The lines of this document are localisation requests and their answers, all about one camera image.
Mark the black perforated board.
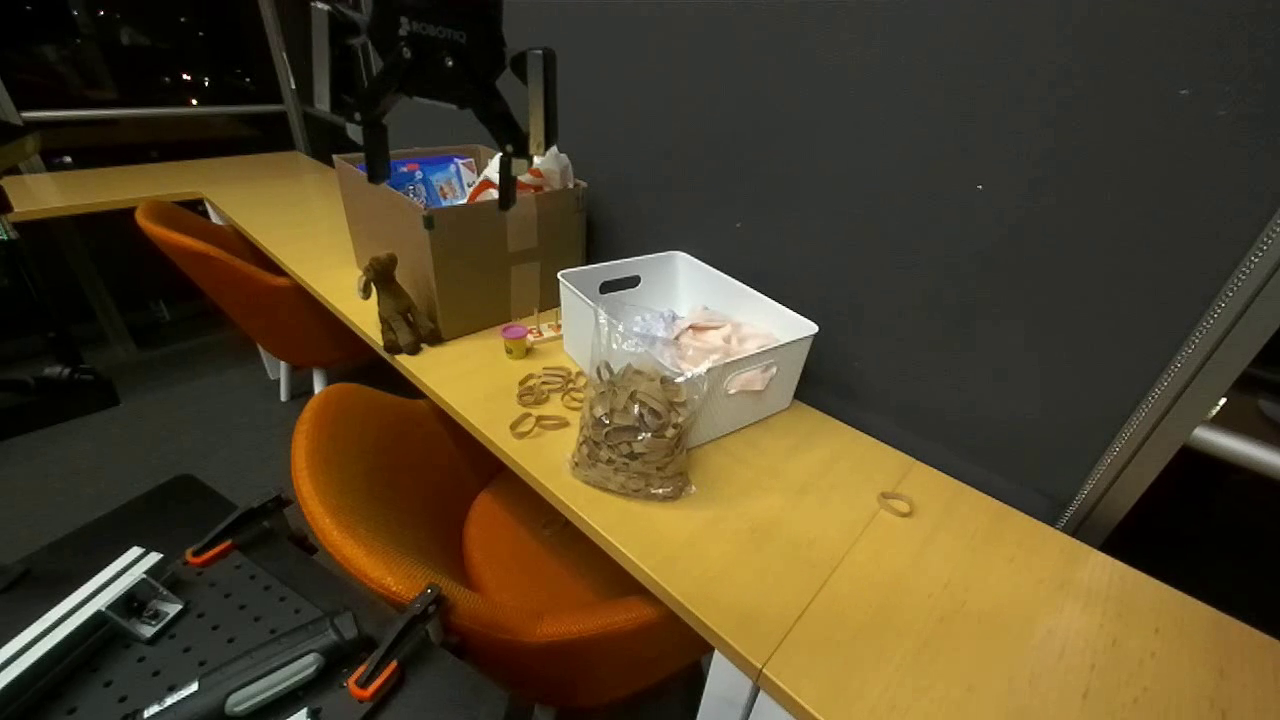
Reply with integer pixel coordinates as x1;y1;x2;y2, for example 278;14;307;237
0;473;512;720

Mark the brown cardboard box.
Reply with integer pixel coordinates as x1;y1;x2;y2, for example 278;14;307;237
332;138;591;344

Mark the black clamp with orange tip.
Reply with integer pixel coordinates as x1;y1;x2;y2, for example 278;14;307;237
178;493;290;576
341;578;453;707

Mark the white plastic storage bin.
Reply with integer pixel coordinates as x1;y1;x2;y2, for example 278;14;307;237
550;247;825;447

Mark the white horizontal pipe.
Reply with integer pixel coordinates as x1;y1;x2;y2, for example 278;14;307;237
1182;421;1280;483

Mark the brown moose plush toy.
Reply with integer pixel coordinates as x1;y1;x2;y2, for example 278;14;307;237
355;251;445;358

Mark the large orange shell chair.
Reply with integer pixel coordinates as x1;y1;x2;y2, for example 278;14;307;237
289;381;712;711

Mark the blue printed carton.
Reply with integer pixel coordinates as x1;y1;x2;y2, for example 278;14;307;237
385;152;478;213

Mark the small metal bracket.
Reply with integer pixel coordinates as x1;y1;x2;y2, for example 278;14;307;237
101;571;186;642

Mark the white aluminium rail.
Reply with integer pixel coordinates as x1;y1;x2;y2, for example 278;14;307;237
0;541;168;676

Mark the white orange plastic bag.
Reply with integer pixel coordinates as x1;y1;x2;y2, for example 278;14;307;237
469;138;580;206

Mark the pile of tan rubber bands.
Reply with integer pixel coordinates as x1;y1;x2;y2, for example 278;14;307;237
512;358;591;413

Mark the black grey bar clamp handle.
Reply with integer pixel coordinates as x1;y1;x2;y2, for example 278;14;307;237
133;611;373;720

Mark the clear bag of rubber bands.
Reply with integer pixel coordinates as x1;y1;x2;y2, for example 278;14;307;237
567;311;700;503

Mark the small orange shell chair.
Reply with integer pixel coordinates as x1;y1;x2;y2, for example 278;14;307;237
133;194;391;401

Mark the small pink-lid dough tub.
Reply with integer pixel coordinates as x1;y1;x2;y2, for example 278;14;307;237
495;315;540;362

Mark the white table leg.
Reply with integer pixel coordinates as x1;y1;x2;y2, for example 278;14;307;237
693;646;766;720

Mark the grey slanted window frame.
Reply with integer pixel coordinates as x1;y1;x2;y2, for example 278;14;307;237
1054;213;1280;547

